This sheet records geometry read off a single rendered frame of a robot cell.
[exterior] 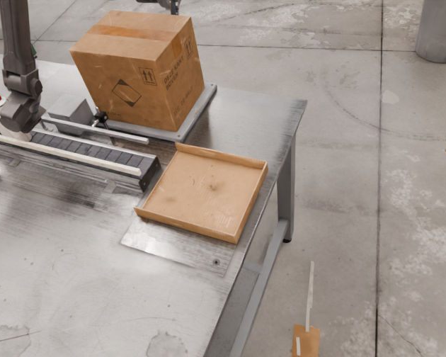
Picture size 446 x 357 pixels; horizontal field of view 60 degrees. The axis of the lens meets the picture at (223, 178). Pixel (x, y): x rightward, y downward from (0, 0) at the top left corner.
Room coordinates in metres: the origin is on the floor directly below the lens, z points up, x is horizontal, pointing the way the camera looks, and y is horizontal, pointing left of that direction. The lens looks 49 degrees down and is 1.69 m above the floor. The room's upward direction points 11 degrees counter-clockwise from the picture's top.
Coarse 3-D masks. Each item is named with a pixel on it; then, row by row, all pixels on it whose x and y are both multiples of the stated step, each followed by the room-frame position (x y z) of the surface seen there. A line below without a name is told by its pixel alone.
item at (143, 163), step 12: (0, 132) 1.10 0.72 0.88; (36, 132) 1.06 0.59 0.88; (12, 144) 1.02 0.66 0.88; (48, 144) 0.98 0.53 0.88; (60, 144) 0.97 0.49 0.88; (72, 144) 0.96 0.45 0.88; (84, 144) 0.95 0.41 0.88; (48, 156) 0.93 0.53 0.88; (96, 156) 0.89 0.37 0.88; (108, 156) 0.88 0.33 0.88; (120, 156) 0.87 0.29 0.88; (132, 156) 0.86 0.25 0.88; (96, 168) 0.84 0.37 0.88; (144, 168) 0.80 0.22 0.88
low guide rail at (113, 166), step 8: (0, 136) 1.03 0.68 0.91; (16, 144) 0.99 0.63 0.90; (24, 144) 0.97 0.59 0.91; (32, 144) 0.96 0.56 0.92; (40, 144) 0.95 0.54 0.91; (48, 152) 0.92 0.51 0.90; (56, 152) 0.91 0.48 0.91; (64, 152) 0.89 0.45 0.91; (72, 152) 0.89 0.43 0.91; (80, 160) 0.86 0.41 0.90; (88, 160) 0.84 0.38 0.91; (96, 160) 0.83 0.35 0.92; (104, 160) 0.82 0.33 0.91; (112, 168) 0.80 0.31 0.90; (120, 168) 0.78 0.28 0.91; (128, 168) 0.77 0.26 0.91; (136, 168) 0.77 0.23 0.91
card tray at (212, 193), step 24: (168, 168) 0.82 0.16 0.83; (192, 168) 0.80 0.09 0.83; (216, 168) 0.78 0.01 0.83; (240, 168) 0.76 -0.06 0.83; (264, 168) 0.71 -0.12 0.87; (168, 192) 0.73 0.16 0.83; (192, 192) 0.71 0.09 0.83; (216, 192) 0.69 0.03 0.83; (240, 192) 0.68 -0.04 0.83; (144, 216) 0.65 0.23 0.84; (168, 216) 0.61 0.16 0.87; (192, 216) 0.63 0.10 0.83; (216, 216) 0.61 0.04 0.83; (240, 216) 0.59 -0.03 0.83
